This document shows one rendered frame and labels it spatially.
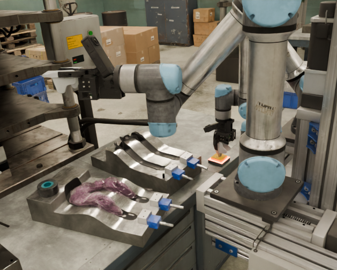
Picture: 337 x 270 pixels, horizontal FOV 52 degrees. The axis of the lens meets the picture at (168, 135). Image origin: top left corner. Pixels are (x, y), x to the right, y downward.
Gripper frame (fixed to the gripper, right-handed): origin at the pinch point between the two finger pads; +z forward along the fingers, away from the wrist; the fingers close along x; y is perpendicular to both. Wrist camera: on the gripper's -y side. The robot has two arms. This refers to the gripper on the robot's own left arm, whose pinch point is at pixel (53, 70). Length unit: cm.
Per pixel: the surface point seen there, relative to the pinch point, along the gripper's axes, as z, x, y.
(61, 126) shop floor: 174, 289, 106
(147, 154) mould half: -6, 64, 48
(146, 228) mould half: -18, 17, 58
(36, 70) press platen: 53, 71, 9
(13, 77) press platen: 59, 61, 11
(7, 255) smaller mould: 23, -4, 60
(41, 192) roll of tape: 25, 21, 49
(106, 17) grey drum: 269, 694, -28
